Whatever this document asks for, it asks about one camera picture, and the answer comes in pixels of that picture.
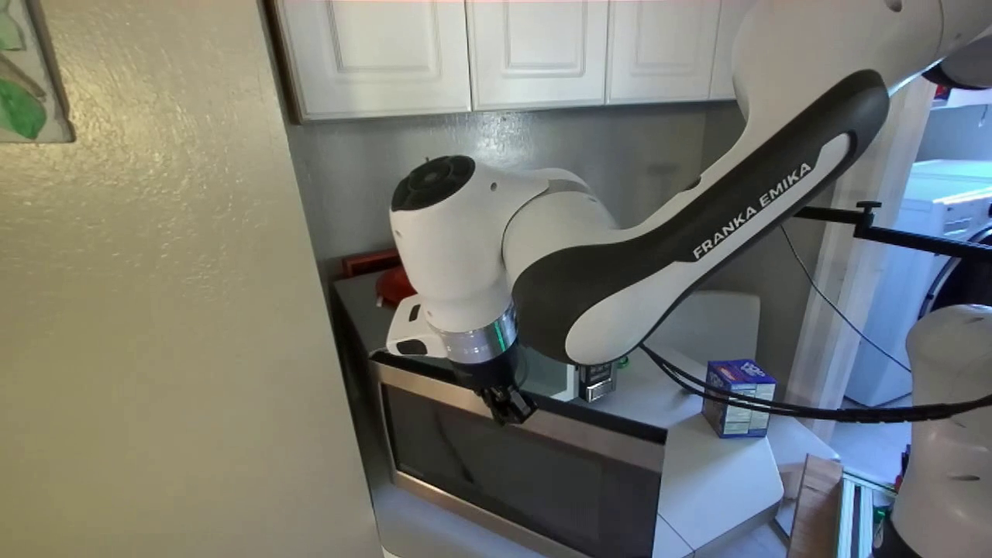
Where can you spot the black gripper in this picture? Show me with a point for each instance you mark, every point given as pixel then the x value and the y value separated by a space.
pixel 491 374

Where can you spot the green leaf wall picture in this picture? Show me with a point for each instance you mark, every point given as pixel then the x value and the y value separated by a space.
pixel 27 72

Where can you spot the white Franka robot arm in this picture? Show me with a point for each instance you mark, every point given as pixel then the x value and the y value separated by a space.
pixel 723 205

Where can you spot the white wall cabinets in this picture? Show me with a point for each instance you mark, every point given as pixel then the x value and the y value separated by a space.
pixel 517 49

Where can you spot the grey microwave oven body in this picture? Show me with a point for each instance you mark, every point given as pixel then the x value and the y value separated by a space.
pixel 713 476

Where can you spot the dark red box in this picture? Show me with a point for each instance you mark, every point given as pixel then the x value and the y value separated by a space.
pixel 368 264

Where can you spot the blue and white box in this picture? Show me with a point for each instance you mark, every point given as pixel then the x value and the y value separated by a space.
pixel 738 398

